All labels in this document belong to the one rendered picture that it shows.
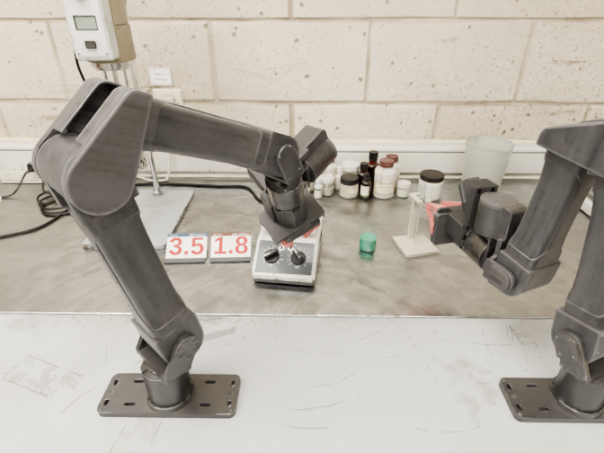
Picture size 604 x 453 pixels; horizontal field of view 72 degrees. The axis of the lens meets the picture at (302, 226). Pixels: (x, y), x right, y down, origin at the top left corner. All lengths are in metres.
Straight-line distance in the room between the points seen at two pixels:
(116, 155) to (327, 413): 0.45
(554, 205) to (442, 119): 0.78
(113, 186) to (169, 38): 0.93
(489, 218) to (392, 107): 0.69
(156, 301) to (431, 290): 0.55
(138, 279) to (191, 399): 0.24
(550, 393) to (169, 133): 0.64
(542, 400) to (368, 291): 0.34
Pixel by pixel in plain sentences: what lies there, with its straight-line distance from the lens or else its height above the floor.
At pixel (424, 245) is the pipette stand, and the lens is 1.01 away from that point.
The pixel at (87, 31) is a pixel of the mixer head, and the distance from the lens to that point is 0.99.
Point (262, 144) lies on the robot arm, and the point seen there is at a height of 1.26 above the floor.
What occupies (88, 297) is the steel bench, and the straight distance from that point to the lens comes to 0.94.
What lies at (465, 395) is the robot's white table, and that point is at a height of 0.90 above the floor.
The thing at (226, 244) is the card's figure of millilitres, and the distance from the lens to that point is 0.96.
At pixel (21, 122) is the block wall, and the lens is 1.60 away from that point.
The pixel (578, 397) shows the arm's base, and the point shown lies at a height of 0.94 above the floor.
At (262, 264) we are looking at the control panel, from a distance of 0.86.
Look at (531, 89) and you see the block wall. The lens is 1.45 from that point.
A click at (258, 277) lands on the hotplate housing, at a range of 0.86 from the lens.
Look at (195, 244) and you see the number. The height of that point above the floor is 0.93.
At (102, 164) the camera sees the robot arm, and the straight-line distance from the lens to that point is 0.43.
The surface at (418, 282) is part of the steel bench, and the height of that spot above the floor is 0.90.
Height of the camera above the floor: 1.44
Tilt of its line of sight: 31 degrees down
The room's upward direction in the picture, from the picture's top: straight up
